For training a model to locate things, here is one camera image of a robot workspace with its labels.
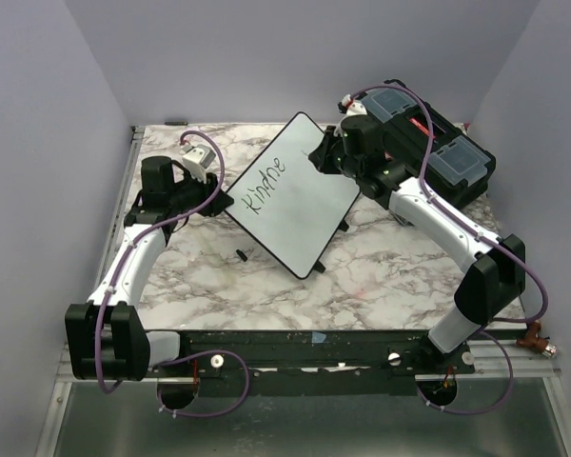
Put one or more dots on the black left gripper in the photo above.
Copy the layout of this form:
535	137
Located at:
222	201

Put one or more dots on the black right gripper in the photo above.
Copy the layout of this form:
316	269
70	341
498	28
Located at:
321	156

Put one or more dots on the black marker cap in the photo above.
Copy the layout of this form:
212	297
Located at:
241	255

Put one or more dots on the white framed whiteboard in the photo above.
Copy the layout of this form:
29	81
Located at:
285	204

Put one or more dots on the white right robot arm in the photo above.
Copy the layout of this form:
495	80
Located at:
492	270

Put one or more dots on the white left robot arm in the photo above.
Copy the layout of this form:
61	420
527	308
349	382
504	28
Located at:
106	338

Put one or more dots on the copper pipe fitting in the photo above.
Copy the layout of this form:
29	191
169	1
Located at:
533	341

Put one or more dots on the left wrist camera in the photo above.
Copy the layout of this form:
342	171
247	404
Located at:
196	160

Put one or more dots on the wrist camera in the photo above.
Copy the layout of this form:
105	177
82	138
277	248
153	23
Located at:
196	160
349	106

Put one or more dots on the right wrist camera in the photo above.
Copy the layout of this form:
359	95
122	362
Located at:
349	106

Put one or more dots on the aluminium frame rail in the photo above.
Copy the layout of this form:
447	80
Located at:
84	178

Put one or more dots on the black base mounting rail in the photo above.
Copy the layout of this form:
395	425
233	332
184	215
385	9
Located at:
308	363

